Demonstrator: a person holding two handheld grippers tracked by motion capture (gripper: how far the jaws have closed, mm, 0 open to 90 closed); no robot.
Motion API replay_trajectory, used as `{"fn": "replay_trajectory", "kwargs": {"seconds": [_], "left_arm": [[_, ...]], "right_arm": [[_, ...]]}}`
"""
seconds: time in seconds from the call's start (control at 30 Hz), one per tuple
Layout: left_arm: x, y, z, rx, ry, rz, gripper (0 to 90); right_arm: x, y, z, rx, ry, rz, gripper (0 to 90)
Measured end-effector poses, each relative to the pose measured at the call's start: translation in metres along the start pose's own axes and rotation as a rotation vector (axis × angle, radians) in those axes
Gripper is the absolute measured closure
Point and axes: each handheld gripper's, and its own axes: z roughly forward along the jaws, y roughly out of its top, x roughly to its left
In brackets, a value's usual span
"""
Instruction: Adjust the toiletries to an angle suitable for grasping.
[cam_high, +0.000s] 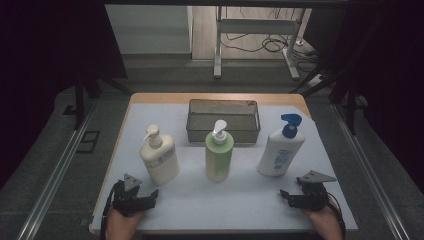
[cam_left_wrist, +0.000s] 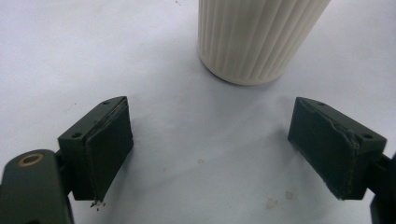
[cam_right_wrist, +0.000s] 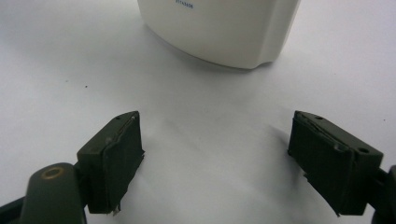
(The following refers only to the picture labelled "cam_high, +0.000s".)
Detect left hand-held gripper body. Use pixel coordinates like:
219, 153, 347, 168
111, 173, 152, 217

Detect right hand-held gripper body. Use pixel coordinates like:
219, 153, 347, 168
297, 169, 338, 212

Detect cream pump bottle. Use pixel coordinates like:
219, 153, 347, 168
139, 124, 180, 187

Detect white bottle with blue pump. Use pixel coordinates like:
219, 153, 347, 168
256, 113, 307, 178

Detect green pump bottle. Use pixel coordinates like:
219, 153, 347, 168
204, 119, 235, 183

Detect metal mesh basket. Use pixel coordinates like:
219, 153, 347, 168
185, 98, 262, 144

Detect person's left hand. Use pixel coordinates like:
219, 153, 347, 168
105, 208, 146, 240

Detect person's right hand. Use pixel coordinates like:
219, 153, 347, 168
304, 199, 344, 240

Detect pale blue table mat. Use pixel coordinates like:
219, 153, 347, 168
90, 102, 359, 233

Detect black stand legs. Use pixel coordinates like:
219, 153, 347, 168
73, 74, 133, 131
289, 64, 360, 136

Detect white power strip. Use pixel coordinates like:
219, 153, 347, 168
307, 74, 326, 89

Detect dark curtain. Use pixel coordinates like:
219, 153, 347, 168
0, 0, 128, 189
303, 0, 424, 185

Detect white cabinet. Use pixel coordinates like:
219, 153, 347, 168
104, 4, 194, 61

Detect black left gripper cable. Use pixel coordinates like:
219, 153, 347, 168
100, 181, 118, 240

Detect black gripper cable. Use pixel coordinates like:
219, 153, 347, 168
100, 181, 118, 240
328, 195, 347, 240

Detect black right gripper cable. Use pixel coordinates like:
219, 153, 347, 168
328, 195, 347, 240

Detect aluminium floor rail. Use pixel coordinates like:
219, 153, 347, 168
16, 99, 98, 240
330, 103, 402, 240

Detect black floor socket frame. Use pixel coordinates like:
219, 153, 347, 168
75, 130, 101, 155

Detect black floor cables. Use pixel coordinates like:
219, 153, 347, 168
221, 6, 322, 73

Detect white metal desk frame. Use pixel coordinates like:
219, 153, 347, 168
213, 5, 306, 81

